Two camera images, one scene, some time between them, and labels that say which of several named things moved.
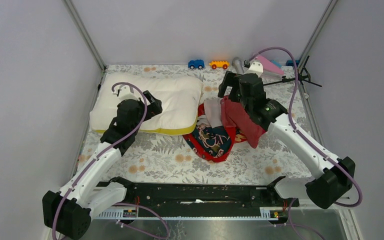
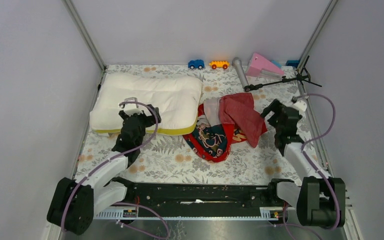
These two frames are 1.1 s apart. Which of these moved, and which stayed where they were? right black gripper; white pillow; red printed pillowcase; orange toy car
Moved: right black gripper
Stayed: orange toy car; red printed pillowcase; white pillow
